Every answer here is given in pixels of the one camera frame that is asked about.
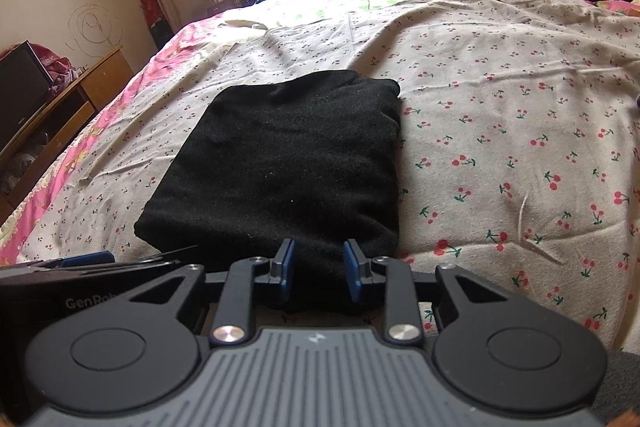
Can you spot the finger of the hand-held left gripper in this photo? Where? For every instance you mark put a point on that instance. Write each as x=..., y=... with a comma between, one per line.
x=140, y=268
x=87, y=259

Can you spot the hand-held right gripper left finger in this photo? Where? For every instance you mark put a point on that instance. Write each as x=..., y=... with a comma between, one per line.
x=284, y=269

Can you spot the black pants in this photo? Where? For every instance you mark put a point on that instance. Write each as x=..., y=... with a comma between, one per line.
x=280, y=157

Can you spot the pink floral bed quilt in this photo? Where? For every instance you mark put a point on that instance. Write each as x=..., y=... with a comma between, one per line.
x=116, y=107

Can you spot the wooden side cabinet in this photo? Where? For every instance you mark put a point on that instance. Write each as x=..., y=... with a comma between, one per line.
x=100, y=82

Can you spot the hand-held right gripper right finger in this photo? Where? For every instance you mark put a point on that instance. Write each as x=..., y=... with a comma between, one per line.
x=355, y=269

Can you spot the brown patterned bag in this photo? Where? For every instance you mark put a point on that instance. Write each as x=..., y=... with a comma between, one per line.
x=232, y=2

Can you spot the red bag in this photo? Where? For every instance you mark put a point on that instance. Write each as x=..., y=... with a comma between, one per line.
x=155, y=19

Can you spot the black television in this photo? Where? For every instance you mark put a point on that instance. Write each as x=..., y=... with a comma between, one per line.
x=22, y=97

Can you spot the pink patterned cloth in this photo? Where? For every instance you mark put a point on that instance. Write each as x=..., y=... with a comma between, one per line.
x=55, y=67

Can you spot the cherry print bedsheet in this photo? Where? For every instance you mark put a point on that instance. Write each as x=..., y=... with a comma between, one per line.
x=500, y=107

